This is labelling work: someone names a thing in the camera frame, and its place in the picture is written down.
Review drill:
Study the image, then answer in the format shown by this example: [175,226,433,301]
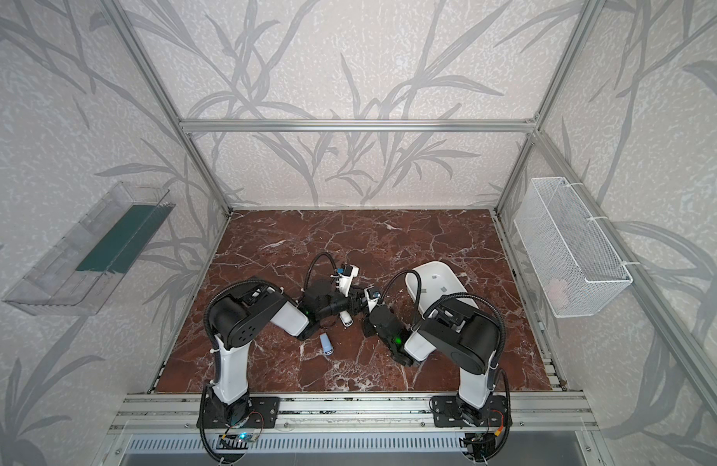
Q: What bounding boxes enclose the blue stapler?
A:
[339,311,353,328]
[320,333,334,356]

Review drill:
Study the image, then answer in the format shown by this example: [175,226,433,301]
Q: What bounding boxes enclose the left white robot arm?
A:
[204,277,370,408]

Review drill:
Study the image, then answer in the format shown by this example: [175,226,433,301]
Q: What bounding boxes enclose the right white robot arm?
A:
[364,292,506,424]

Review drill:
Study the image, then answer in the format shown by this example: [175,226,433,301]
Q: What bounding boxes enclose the white oval tray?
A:
[405,261,477,332]

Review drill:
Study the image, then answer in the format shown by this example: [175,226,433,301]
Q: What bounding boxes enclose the pink item in basket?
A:
[545,279,569,310]

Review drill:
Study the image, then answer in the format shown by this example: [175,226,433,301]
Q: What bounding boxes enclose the green pad in bin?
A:
[76,204,175,274]

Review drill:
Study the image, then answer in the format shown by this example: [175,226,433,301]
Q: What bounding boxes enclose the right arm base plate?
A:
[430,394,512,428]

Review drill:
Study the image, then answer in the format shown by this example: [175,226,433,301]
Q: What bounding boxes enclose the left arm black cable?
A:
[202,251,339,374]

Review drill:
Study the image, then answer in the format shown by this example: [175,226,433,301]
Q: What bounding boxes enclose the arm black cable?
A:
[380,267,507,374]
[202,251,339,374]

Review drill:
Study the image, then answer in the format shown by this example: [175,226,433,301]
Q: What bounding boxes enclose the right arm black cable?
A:
[380,267,507,374]

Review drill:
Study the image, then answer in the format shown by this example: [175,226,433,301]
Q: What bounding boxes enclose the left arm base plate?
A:
[197,395,281,430]

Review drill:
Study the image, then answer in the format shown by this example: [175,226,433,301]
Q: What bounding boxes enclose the aluminium frame crossbar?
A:
[180,120,535,133]

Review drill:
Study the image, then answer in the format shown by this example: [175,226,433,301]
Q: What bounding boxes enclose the white wire mesh basket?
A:
[514,177,633,318]

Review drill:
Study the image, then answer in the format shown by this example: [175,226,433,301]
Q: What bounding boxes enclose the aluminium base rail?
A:
[108,391,599,435]

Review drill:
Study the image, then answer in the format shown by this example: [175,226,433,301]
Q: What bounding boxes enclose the clear plastic wall bin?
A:
[3,182,175,316]

